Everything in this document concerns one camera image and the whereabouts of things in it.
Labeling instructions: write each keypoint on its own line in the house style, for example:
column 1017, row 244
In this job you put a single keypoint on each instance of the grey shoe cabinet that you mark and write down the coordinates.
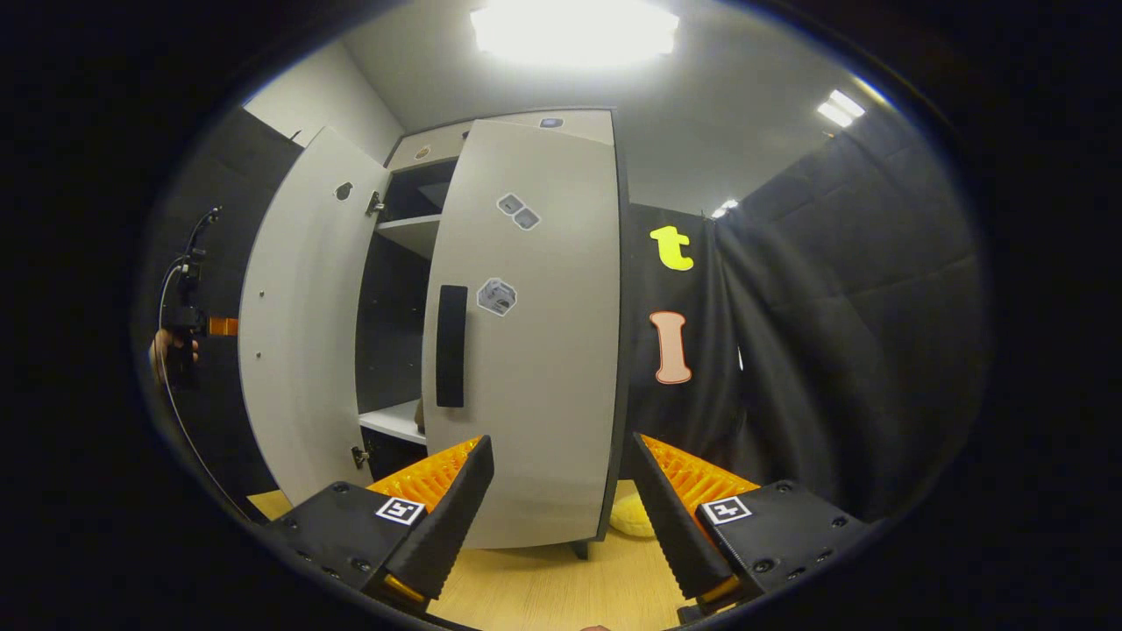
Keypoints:
column 412, row 232

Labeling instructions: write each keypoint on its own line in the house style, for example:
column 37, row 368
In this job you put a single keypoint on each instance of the black backdrop cloth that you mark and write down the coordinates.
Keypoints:
column 237, row 175
column 833, row 307

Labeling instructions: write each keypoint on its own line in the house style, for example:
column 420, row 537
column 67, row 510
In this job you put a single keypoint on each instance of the large ceiling light panel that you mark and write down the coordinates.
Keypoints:
column 574, row 31

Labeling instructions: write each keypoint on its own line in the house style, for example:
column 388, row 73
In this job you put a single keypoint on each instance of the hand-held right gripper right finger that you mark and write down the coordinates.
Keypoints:
column 679, row 526

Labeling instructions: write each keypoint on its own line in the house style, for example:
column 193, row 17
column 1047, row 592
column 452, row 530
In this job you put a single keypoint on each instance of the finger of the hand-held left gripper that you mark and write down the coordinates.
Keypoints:
column 223, row 327

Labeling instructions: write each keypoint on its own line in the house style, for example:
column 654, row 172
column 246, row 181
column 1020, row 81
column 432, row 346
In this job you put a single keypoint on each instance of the small ceiling light panel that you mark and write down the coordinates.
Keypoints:
column 840, row 108
column 724, row 209

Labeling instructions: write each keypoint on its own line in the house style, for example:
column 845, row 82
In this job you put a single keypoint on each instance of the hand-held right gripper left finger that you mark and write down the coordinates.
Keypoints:
column 447, row 526

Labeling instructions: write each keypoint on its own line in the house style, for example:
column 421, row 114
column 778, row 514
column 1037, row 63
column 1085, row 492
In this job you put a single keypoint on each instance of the brown shoe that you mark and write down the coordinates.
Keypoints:
column 420, row 414

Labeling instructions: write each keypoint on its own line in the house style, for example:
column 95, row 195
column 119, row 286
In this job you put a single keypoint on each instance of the grey shoe cabinet door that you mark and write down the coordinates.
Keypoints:
column 302, row 307
column 543, row 394

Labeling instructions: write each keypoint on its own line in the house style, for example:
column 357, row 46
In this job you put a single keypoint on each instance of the yellow plush cushion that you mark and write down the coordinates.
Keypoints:
column 633, row 519

